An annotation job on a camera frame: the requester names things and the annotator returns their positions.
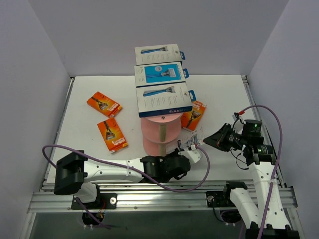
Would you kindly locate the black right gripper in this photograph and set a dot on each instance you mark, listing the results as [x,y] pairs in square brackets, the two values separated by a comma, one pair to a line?
[225,136]

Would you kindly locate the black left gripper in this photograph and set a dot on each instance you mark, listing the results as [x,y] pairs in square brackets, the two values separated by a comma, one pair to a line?
[180,160]

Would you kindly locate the white Gillette blister pack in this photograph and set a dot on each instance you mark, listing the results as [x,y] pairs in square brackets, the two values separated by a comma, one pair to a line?
[185,139]

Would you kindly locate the orange Gillette Fusion box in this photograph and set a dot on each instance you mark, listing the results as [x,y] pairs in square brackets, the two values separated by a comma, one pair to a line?
[112,135]

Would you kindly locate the blue Harry's razor box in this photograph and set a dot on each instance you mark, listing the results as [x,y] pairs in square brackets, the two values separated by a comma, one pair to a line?
[156,54]
[161,73]

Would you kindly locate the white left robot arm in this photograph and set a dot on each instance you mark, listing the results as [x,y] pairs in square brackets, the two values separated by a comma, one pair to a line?
[76,174]

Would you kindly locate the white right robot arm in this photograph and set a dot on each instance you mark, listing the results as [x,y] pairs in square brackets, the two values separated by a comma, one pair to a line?
[266,218]

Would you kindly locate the pink three-tier wooden shelf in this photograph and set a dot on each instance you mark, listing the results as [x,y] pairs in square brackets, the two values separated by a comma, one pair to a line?
[159,131]

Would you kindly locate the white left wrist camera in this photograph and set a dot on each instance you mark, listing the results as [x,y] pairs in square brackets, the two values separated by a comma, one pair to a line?
[192,154]

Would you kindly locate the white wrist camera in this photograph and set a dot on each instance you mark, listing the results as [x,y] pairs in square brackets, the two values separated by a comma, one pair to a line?
[238,123]
[192,154]

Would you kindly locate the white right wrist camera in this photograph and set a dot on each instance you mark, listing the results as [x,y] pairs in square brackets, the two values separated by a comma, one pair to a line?
[238,123]

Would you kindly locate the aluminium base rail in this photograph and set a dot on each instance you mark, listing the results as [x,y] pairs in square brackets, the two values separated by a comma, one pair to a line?
[130,198]

